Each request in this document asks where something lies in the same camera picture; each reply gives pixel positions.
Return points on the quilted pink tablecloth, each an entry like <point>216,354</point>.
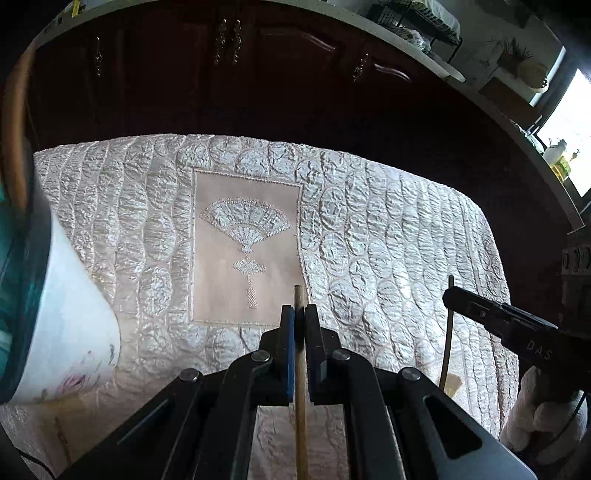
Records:
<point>369,230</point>

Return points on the white floral cup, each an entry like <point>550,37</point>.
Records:
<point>60,323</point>

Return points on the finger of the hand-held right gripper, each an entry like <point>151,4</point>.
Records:
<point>480,314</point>

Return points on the brown wooden chopstick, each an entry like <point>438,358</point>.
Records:
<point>16,120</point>

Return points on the person's right hand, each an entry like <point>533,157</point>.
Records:
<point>540,424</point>

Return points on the dark brown chopstick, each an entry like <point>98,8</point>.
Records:
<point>447,341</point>

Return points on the yellow liquid bottle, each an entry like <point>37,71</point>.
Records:
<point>561,166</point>

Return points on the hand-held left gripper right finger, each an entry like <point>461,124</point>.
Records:
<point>314,364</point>

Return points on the dark wooden cabinet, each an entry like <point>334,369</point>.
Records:
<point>300,92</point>

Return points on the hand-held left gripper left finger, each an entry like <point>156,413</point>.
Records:
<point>288,360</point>

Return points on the light wooden chopstick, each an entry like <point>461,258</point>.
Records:
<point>301,424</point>

